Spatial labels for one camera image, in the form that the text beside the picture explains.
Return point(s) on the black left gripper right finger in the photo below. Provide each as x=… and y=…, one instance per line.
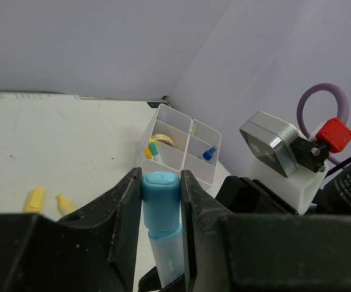
x=224, y=251

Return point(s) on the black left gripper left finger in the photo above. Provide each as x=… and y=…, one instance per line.
x=91, y=249

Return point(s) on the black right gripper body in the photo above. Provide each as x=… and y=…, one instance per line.
x=266, y=191

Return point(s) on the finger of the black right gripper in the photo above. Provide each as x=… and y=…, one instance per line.
x=151, y=282

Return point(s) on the light blue marker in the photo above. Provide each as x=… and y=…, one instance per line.
x=167, y=248

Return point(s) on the light blue marker cap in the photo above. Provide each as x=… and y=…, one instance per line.
x=161, y=195

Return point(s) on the blue capped small marker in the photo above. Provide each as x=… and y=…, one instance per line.
x=210, y=153

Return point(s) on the yellow white pen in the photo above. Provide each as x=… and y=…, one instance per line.
x=148, y=153

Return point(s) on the teal white pen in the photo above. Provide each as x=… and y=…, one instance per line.
x=155, y=152

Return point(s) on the white divided organizer box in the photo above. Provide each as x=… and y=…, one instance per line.
x=187, y=155

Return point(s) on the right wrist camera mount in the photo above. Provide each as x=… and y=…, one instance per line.
x=289, y=164

